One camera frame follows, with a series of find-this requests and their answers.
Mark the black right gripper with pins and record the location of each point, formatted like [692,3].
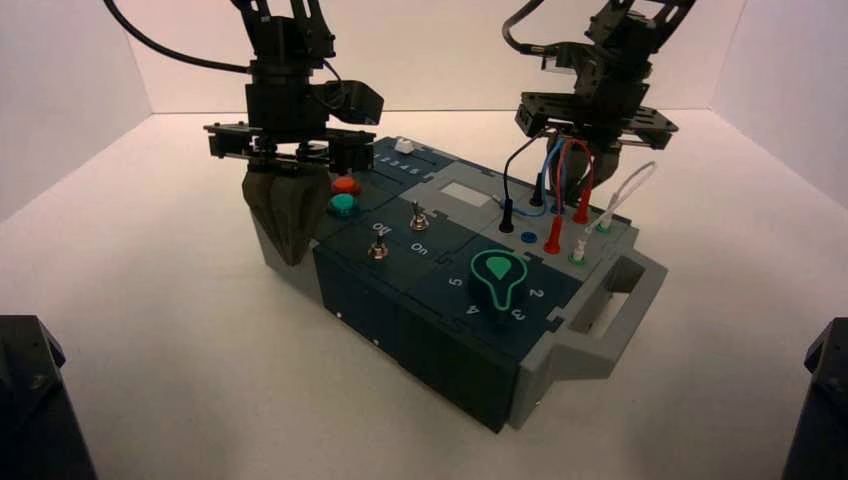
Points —
[609,109]

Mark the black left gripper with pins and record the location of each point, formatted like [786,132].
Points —
[285,109]

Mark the dark teal grey task box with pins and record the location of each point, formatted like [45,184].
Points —
[430,344]

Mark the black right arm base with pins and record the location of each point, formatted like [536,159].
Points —
[821,411]

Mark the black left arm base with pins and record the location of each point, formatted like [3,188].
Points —
[33,411]

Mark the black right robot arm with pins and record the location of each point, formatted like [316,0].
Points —
[636,26]

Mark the green round push button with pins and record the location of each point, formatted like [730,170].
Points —
[343,206]

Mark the red round push button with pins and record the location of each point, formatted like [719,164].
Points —
[346,185]

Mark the blue round socket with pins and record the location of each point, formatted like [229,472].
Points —
[528,237]

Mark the white slider knob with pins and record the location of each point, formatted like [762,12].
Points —
[404,146]

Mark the dark rotary knob green pointer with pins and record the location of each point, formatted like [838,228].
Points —
[497,278]

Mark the metal toggle switch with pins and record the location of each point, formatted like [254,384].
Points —
[418,218]
[378,248]

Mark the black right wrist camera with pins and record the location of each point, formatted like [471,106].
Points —
[568,66]

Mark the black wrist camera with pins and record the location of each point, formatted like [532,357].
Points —
[568,66]
[354,102]

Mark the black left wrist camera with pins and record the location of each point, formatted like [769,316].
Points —
[354,102]

